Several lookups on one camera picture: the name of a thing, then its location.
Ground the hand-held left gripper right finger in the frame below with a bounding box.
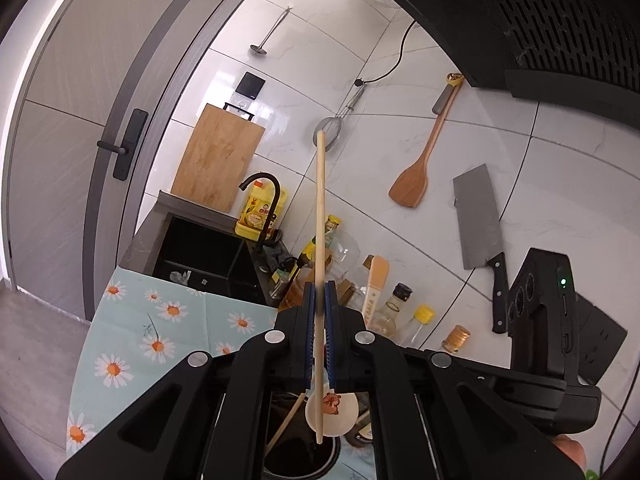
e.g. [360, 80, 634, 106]
[325, 282, 586, 480]

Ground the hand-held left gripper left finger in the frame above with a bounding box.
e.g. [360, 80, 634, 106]
[56, 282, 318, 480]

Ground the beige spoon bear print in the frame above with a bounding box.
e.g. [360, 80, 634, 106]
[305, 390, 358, 437]

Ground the light wooden chopstick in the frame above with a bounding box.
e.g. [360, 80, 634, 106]
[312, 130, 328, 445]
[265, 395, 306, 456]

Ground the black cylindrical utensil holder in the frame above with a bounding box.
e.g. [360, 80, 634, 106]
[262, 391, 351, 480]

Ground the person's right hand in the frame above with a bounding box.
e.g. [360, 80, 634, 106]
[552, 435, 588, 474]

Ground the black power strip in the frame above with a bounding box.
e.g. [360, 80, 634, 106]
[575, 292, 629, 386]

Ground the black cap sauce bottle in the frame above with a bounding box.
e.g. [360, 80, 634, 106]
[372, 282, 415, 338]

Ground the black rag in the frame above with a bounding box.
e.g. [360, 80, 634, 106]
[262, 245, 301, 275]

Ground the wooden brush spatula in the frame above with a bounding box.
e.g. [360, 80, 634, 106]
[364, 255, 392, 322]

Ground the green bottle gold cap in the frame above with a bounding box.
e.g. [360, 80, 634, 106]
[441, 324, 472, 354]

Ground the yellow cap bottle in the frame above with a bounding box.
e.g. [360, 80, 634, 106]
[400, 304, 436, 346]

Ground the yellow oil bottle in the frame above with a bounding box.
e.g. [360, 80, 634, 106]
[235, 182, 288, 241]

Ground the black sink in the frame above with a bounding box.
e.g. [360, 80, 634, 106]
[150, 190, 268, 306]

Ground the black curved faucet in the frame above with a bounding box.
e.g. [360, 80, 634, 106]
[239, 172, 282, 251]

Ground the daisy print tablecloth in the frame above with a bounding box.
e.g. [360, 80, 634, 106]
[65, 266, 281, 461]

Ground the wooden cutting board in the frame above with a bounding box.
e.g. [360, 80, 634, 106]
[170, 102, 267, 213]

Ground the metal mesh strainer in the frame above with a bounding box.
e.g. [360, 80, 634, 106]
[314, 80, 367, 150]

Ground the yellow grey peeler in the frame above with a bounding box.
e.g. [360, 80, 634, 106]
[431, 72, 466, 116]

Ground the grey door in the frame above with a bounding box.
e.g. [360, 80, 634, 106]
[7, 0, 261, 323]

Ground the metal ladle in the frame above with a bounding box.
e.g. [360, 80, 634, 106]
[249, 6, 293, 59]

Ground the black range hood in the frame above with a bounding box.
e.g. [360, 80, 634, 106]
[345, 0, 640, 128]

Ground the steel cleaver black handle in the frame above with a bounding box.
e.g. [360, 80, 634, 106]
[452, 162, 512, 336]

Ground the black door lock handle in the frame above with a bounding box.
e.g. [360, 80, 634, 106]
[96, 108, 149, 181]

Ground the black power cable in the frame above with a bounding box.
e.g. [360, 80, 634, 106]
[354, 20, 417, 87]

